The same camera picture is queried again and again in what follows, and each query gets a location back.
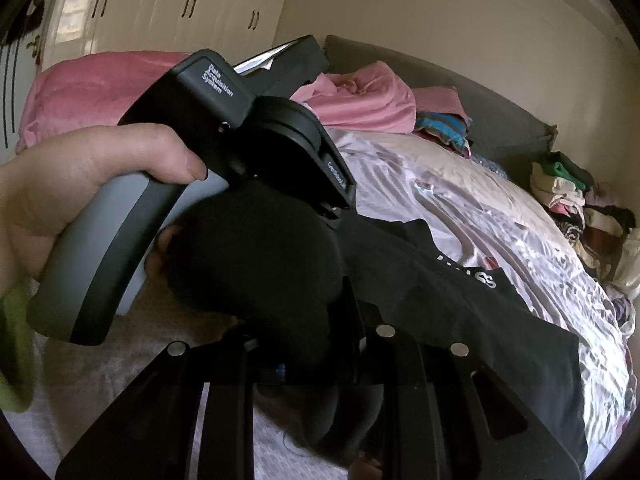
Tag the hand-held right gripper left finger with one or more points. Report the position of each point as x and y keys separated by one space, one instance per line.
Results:
x=225 y=385

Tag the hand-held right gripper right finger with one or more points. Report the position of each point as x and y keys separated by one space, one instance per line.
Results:
x=382 y=360

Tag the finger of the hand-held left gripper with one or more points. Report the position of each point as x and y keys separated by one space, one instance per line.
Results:
x=334 y=175

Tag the black garment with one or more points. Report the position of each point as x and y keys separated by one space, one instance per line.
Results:
x=450 y=320

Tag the stack of striped clothes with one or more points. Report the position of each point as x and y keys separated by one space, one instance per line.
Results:
x=445 y=130

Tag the pile of assorted clothes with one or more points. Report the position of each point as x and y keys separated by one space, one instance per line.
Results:
x=575 y=200

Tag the person's left hand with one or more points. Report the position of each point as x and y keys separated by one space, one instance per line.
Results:
x=75 y=175

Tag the crumpled pink garment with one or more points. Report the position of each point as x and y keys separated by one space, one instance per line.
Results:
x=370 y=100

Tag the folded pink cloth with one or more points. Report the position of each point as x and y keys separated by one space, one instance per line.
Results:
x=437 y=100

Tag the pink fleece blanket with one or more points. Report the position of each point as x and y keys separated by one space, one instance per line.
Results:
x=75 y=95

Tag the white grey patterned bedsheet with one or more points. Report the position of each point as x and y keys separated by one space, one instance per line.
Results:
x=500 y=220

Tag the grey headboard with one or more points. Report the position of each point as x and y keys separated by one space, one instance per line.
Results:
x=500 y=130

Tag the dark hanging cloth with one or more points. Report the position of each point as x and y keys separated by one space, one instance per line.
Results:
x=25 y=22

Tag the white wardrobe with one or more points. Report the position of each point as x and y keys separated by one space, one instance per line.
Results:
x=150 y=10

